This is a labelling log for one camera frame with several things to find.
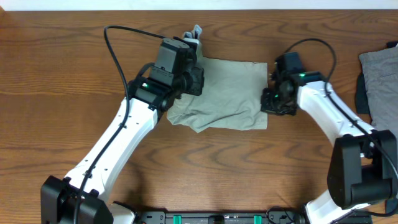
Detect khaki green shorts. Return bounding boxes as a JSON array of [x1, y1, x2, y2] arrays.
[[167, 57, 268, 133]]

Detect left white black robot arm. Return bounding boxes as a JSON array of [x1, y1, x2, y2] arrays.
[[40, 37, 204, 223]]

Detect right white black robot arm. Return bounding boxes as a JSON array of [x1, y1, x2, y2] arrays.
[[261, 52, 397, 223]]

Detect dark folded cloth pile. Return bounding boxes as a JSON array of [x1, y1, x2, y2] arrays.
[[354, 42, 398, 215]]

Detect grey folded garment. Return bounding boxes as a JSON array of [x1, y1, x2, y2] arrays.
[[359, 47, 397, 135]]

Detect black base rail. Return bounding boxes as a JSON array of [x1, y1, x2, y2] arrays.
[[136, 208, 373, 224]]

